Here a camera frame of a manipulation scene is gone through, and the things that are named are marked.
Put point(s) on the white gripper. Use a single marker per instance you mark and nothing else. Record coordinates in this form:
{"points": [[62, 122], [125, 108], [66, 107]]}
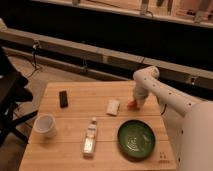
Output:
{"points": [[140, 95]]}

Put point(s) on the red pepper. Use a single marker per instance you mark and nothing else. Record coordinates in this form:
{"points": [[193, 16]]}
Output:
{"points": [[132, 105]]}

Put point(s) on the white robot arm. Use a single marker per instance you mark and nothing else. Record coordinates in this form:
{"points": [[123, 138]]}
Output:
{"points": [[196, 149]]}

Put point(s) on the white sponge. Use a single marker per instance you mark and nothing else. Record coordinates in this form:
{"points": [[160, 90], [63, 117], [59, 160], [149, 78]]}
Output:
{"points": [[113, 107]]}

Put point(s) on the green bowl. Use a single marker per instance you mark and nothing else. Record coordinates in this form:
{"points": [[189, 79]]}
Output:
{"points": [[136, 139]]}

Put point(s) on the wooden table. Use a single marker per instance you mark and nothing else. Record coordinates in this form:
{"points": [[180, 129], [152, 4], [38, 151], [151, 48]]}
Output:
{"points": [[88, 116]]}

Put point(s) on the clear plastic bottle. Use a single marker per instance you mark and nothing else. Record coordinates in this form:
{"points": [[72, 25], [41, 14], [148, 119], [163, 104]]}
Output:
{"points": [[90, 138]]}

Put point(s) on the black rectangular block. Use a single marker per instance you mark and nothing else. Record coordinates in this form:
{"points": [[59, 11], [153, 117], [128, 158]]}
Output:
{"points": [[63, 99]]}

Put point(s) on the white cup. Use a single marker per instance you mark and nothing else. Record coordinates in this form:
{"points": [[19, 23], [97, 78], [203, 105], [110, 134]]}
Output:
{"points": [[45, 125]]}

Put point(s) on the black chair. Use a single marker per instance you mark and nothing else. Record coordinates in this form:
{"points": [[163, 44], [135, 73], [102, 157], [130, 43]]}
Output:
{"points": [[12, 90]]}

